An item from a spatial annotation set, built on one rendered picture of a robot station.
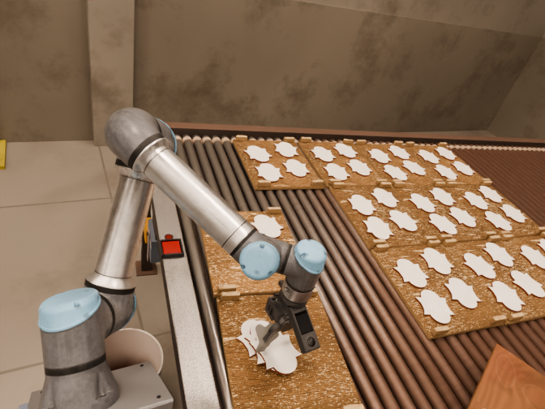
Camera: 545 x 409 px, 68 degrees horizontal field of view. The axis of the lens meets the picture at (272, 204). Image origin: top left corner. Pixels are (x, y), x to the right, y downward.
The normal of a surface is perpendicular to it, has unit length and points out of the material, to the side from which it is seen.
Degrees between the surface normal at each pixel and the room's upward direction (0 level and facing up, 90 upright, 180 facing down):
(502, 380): 0
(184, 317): 0
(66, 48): 90
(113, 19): 90
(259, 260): 54
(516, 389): 0
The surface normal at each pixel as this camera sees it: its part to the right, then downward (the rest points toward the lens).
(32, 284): 0.22, -0.77
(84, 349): 0.72, -0.09
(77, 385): 0.34, -0.36
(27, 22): 0.41, 0.62
